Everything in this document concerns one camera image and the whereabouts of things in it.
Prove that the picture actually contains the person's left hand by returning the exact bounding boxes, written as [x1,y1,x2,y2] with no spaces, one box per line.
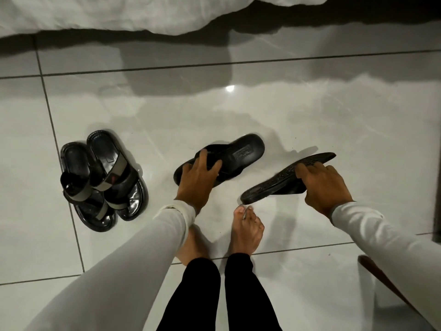
[175,149,223,215]

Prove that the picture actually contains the person's right hand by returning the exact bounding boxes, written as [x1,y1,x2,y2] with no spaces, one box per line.
[295,163,354,218]

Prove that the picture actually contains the black flip-flop sandal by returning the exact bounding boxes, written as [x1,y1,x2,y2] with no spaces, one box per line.
[173,134,265,188]
[240,152,337,205]

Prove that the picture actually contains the person's left forearm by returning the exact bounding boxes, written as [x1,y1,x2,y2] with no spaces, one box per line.
[24,200,197,331]

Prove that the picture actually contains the person's right forearm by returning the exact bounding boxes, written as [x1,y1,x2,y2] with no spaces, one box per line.
[329,201,441,331]

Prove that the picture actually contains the person's right foot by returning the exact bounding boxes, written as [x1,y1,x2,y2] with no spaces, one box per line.
[230,205,265,256]

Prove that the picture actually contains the person's foot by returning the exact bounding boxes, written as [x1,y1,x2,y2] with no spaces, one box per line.
[176,223,211,267]
[230,205,265,256]

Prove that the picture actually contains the person's left foot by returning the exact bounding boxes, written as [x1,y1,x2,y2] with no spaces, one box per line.
[176,223,211,267]

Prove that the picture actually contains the person's right leg black trousers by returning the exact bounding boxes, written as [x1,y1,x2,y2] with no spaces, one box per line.
[224,253,284,331]

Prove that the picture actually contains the person's leg black trousers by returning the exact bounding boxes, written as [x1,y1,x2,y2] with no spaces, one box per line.
[157,257,221,331]
[224,253,284,331]

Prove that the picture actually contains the person's left leg black trousers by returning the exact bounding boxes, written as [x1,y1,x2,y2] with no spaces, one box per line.
[157,257,221,331]

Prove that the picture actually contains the brown wooden furniture piece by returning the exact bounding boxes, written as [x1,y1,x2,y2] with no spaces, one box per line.
[358,255,416,309]

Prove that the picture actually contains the white bed sheet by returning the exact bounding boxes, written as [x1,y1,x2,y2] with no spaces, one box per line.
[0,0,441,37]

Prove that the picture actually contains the black sandal with grey straps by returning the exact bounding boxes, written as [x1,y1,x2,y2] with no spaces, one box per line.
[60,143,118,233]
[86,130,149,222]

